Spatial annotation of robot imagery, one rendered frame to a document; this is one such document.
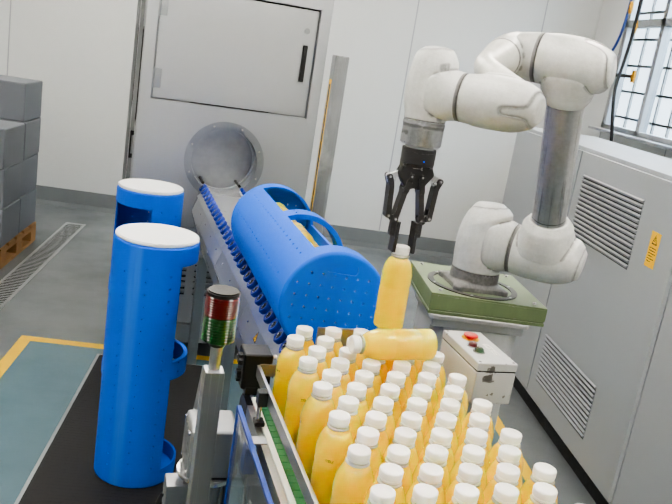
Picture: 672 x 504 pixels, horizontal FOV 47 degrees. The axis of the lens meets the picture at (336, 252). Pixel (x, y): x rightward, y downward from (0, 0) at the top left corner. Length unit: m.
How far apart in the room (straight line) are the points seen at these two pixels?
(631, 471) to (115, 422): 2.06
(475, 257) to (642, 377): 1.15
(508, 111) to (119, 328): 1.57
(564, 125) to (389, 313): 0.76
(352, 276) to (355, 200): 5.34
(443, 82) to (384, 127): 5.61
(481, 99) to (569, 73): 0.55
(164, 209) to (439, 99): 1.94
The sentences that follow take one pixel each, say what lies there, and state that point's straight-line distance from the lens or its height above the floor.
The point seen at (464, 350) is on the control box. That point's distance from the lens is 1.85.
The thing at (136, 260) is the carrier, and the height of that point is 0.97.
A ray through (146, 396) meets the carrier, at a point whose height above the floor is 0.50.
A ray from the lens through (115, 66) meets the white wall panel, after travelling 7.26.
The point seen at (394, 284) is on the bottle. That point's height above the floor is 1.24.
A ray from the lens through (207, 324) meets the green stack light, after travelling 1.47.
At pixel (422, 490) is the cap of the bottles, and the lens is 1.26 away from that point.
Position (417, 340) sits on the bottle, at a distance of 1.71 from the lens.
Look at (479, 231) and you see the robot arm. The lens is 2.44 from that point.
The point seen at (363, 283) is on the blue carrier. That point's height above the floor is 1.16.
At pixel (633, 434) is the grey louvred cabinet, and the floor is 0.42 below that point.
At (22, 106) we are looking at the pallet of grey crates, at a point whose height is 1.03.
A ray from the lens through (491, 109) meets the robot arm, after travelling 1.61.
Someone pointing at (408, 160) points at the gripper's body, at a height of 1.52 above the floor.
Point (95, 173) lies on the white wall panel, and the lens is 7.40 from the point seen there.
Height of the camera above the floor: 1.71
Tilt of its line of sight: 14 degrees down
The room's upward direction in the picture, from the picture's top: 9 degrees clockwise
